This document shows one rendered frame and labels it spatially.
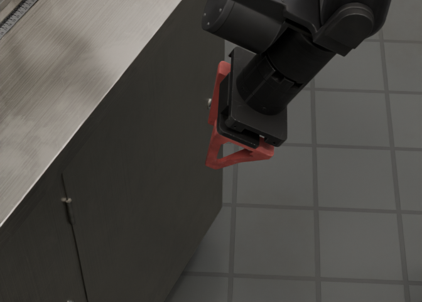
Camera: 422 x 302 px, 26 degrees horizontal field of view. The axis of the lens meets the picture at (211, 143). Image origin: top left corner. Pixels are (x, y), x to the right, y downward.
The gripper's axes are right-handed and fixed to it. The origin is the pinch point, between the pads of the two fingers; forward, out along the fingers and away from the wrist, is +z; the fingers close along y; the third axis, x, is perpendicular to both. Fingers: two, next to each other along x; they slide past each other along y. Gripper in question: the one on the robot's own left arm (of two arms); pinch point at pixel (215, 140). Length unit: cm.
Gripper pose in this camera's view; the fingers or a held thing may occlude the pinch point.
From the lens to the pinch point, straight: 98.7
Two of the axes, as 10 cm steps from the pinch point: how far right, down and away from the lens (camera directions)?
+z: -4.9, 5.4, 6.8
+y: -0.5, 7.6, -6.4
